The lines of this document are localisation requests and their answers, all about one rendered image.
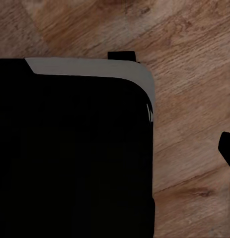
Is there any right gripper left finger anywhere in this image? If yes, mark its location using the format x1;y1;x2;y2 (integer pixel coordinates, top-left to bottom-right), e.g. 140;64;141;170
0;132;21;184

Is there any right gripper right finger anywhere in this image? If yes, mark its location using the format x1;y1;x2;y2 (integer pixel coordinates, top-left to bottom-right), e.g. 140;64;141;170
218;132;230;166

